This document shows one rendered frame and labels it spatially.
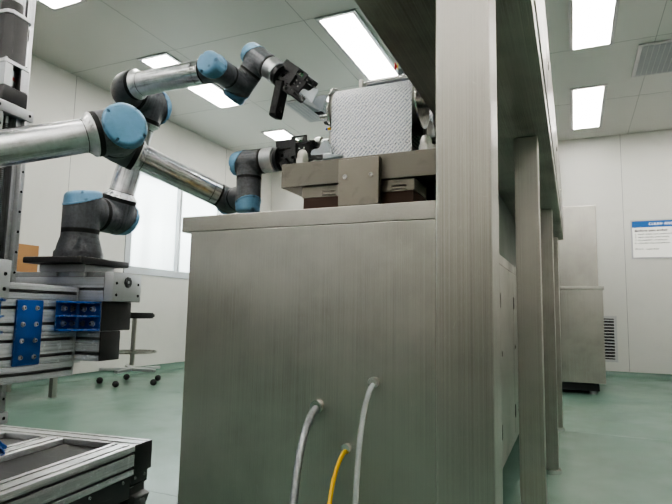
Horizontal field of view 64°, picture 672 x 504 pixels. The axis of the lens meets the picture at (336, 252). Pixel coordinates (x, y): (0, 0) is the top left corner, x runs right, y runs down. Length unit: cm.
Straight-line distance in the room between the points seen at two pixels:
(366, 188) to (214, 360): 55
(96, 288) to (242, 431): 73
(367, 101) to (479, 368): 108
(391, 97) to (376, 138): 12
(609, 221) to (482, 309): 644
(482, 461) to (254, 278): 82
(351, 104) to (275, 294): 61
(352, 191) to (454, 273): 69
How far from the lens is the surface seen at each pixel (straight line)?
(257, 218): 130
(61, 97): 559
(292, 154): 155
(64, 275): 190
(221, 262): 134
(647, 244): 698
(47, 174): 534
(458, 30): 66
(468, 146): 60
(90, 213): 190
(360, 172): 124
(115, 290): 176
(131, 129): 150
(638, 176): 712
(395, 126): 149
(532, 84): 123
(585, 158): 715
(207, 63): 169
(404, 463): 116
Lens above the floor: 66
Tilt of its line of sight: 6 degrees up
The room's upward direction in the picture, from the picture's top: 1 degrees clockwise
